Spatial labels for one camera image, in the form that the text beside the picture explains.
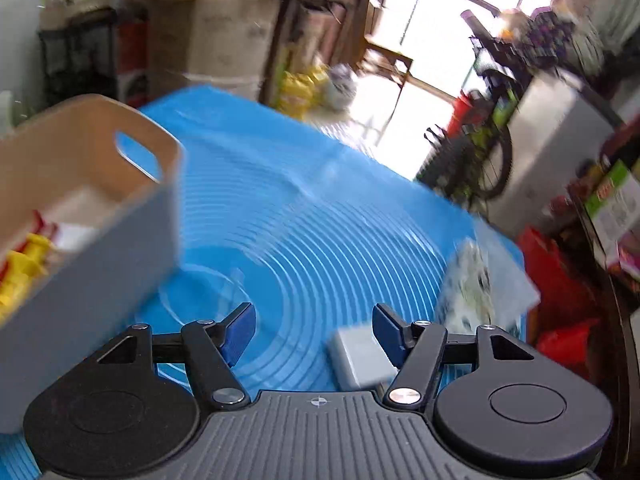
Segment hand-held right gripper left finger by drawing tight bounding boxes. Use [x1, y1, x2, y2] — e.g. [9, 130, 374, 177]
[95, 302, 257, 407]

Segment white power adapter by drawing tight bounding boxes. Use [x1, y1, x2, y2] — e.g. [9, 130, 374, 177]
[327, 327, 398, 391]

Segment white appliance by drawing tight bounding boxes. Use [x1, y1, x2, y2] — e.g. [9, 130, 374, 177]
[487, 72, 626, 241]

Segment floral tissue box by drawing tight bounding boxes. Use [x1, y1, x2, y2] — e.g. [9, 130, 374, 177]
[435, 237, 501, 333]

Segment green printed carton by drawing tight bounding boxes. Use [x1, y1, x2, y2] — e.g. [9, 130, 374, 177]
[585, 160, 640, 271]

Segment black metal shelf rack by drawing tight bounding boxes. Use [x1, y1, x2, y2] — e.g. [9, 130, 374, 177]
[37, 7, 151, 108]

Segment green black bicycle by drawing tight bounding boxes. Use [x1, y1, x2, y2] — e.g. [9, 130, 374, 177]
[415, 10, 556, 201]

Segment yellow plastic bag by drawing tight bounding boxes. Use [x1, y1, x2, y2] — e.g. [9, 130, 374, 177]
[277, 65, 331, 118]

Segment yellow plastic tool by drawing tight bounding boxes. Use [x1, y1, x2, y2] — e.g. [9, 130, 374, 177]
[0, 232, 56, 321]

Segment open cardboard box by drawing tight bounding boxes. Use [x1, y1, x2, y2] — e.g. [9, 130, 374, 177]
[37, 0, 118, 31]

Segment large cardboard box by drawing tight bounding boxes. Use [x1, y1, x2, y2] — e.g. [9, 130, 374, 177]
[150, 0, 281, 96]

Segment blue ringed mat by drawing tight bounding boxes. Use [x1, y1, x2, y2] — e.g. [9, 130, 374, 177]
[0, 85, 543, 480]

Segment beige plastic storage bin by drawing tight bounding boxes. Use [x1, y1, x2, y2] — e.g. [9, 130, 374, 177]
[0, 94, 183, 433]

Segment red plastic bag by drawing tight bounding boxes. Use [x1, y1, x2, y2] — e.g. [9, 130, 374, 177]
[517, 227, 601, 376]

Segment white plastic bag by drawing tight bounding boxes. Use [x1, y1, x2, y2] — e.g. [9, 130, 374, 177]
[322, 64, 358, 111]

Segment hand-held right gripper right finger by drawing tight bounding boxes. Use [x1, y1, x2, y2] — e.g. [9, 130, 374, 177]
[372, 303, 536, 407]

